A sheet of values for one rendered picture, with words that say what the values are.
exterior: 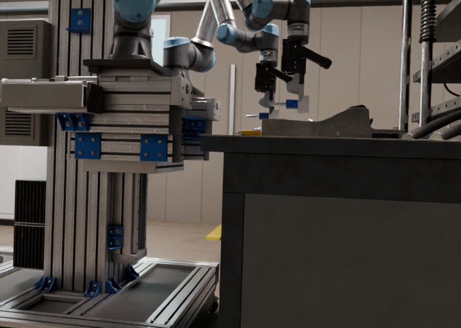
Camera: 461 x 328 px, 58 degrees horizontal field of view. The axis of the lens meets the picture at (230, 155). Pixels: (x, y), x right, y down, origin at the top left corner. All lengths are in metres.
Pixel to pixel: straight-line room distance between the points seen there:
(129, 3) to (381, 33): 3.60
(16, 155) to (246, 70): 2.41
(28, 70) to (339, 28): 3.45
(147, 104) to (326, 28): 3.43
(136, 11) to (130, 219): 0.77
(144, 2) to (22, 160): 3.28
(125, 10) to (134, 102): 0.28
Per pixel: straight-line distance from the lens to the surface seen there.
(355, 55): 4.55
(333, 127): 1.53
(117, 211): 1.66
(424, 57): 2.54
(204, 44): 1.99
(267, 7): 1.43
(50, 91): 1.36
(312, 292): 0.97
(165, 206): 4.67
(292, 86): 1.41
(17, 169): 4.41
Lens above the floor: 0.76
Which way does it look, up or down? level
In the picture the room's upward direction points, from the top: 2 degrees clockwise
